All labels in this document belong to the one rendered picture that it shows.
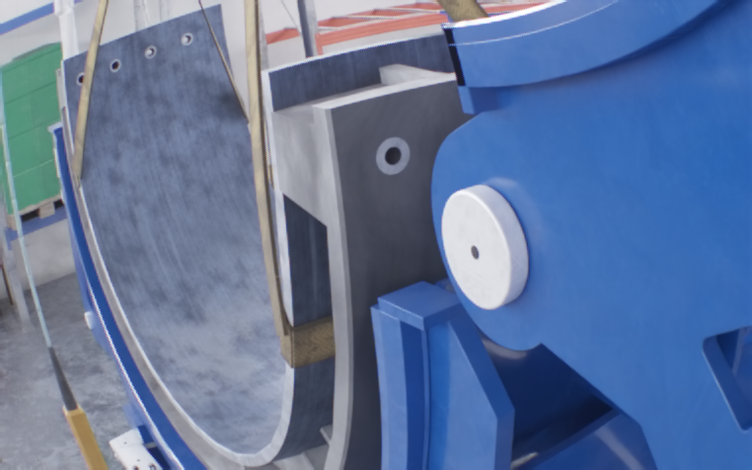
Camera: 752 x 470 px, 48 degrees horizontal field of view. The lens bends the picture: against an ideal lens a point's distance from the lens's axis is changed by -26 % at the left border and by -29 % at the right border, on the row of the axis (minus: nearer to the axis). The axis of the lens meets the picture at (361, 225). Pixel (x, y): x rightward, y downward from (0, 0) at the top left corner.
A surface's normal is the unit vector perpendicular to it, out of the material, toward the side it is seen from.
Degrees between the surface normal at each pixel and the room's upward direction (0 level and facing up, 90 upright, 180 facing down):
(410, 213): 99
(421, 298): 0
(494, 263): 90
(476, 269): 90
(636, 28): 90
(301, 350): 115
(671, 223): 90
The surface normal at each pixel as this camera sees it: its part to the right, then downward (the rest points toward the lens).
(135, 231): 0.22, -0.53
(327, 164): -0.87, 0.28
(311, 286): 0.50, 0.48
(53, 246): 0.49, 0.18
